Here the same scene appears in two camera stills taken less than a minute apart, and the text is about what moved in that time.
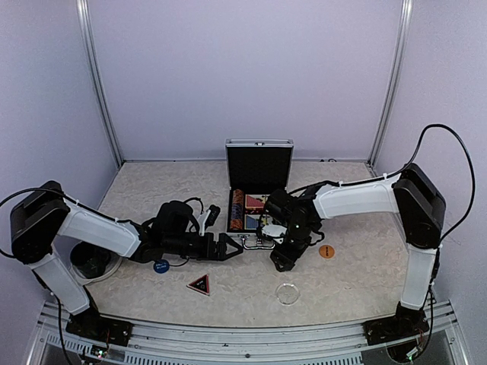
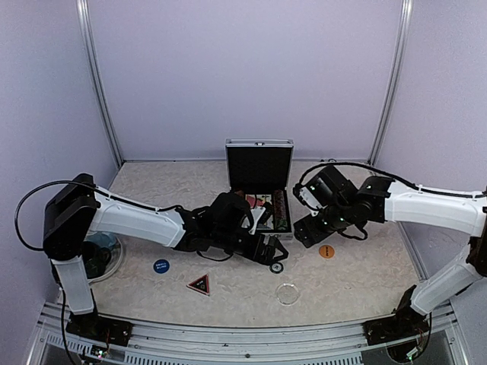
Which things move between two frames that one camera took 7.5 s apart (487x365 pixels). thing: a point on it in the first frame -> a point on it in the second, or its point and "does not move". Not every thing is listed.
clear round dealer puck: x=288 y=293 does not move
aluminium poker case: x=255 y=169 does not move
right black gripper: x=286 y=257 -> x=305 y=238
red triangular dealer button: x=201 y=284 does not move
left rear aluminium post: x=96 y=77 does not move
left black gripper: x=208 y=254 -> x=255 y=253
